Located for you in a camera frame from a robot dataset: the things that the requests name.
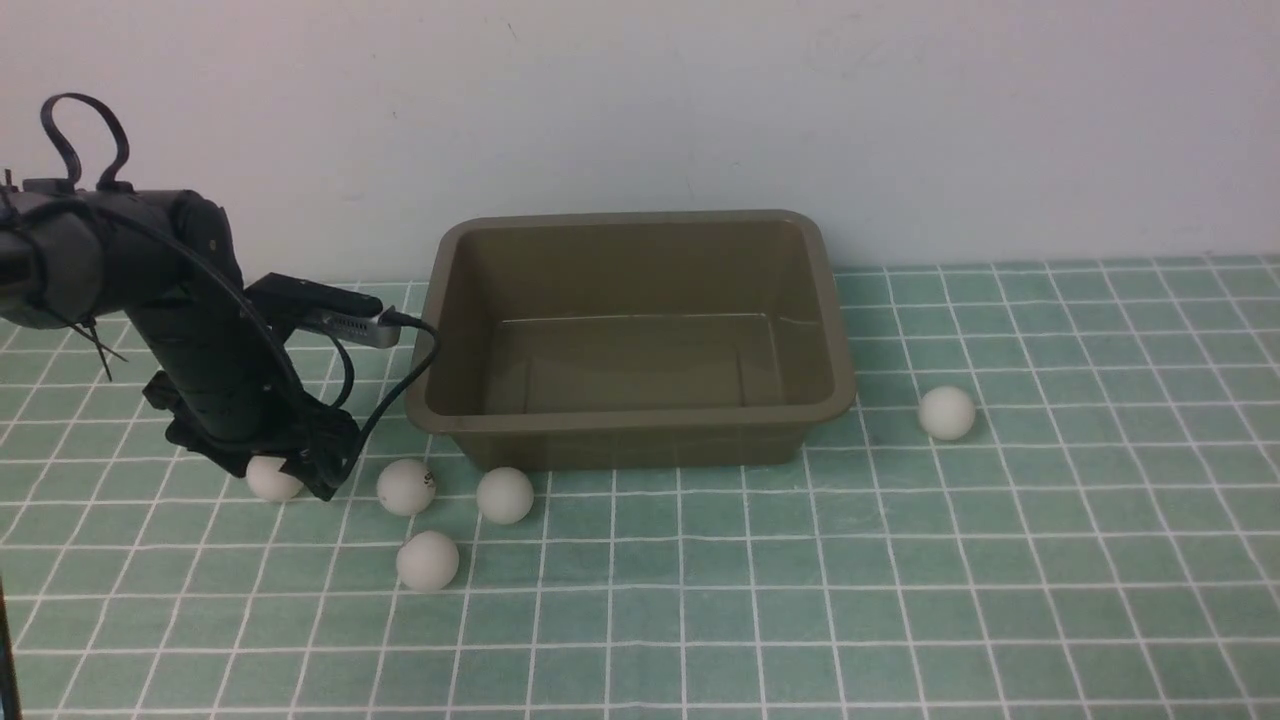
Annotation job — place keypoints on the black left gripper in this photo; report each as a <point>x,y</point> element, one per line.
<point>231,419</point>

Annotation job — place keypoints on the white ball with logo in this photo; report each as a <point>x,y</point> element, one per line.
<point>406,487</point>

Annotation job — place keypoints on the white ball front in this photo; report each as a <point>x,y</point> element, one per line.
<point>427,562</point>

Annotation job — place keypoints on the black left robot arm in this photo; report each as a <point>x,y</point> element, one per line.
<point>166,261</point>

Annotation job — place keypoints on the brown plastic bin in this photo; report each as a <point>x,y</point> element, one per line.
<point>633,340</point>

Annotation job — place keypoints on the green checked tablecloth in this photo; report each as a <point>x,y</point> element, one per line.
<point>1104,543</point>

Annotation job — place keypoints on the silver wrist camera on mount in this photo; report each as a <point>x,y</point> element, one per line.
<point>291,304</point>

